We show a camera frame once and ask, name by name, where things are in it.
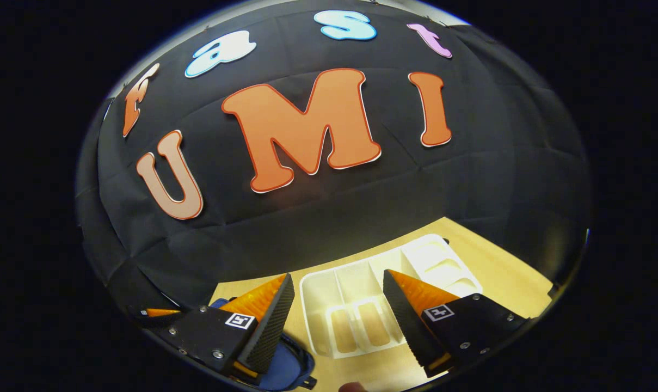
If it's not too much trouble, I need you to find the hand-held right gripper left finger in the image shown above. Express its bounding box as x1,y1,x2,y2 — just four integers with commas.
160,272,297,377

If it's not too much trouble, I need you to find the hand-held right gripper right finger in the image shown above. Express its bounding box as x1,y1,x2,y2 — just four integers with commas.
382,268,528,378

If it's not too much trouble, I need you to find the blue schoolbag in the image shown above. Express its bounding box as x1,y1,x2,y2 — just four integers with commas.
209,297,317,391

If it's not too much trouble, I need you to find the white bookshelf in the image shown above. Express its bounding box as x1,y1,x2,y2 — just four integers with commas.
299,234,483,360

